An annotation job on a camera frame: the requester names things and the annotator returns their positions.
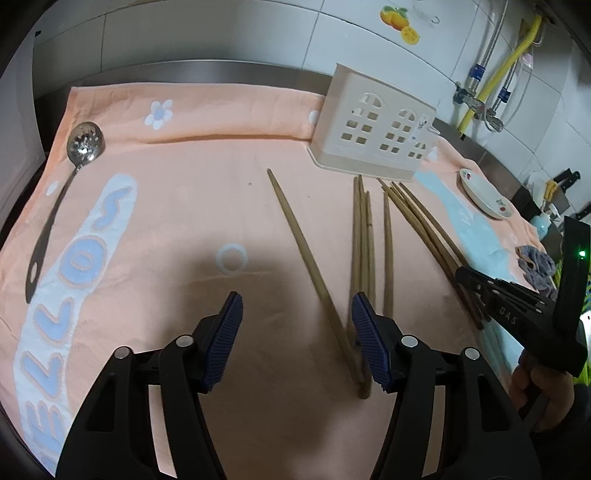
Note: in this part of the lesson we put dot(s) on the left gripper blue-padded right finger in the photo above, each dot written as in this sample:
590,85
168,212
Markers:
483,436

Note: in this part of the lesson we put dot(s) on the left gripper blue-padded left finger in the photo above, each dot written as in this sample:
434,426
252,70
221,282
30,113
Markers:
111,435

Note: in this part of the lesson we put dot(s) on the wooden chopstick lone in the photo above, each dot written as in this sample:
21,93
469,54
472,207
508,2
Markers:
338,330

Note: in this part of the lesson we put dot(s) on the wooden chopstick group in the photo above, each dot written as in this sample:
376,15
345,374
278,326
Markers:
460,256
436,240
440,243
410,217

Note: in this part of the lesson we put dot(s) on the person's right hand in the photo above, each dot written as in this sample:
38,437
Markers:
546,395

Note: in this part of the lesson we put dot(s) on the grey knitted cloth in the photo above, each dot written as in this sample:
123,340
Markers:
538,269

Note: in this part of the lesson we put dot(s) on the light blue bottle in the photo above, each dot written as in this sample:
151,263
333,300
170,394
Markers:
542,223

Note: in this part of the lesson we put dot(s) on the white plate with red fruit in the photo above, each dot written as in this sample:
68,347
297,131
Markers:
485,195

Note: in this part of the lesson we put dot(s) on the steel angle valve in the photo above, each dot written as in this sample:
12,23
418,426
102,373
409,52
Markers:
492,122

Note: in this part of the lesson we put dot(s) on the peach printed towel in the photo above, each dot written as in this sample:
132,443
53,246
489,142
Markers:
152,236

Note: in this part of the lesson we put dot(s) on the cream plastic utensil holder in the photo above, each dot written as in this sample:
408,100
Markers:
371,128

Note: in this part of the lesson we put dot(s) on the black knife handle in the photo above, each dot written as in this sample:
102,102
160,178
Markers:
567,179

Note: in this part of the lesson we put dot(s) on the red-handled water valve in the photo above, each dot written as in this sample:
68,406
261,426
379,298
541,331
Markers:
463,96

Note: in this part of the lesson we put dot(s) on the steel slotted spoon black handle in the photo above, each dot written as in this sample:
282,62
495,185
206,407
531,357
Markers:
84,145

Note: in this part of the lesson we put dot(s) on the orange fruit wall sticker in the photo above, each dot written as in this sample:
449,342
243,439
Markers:
397,18

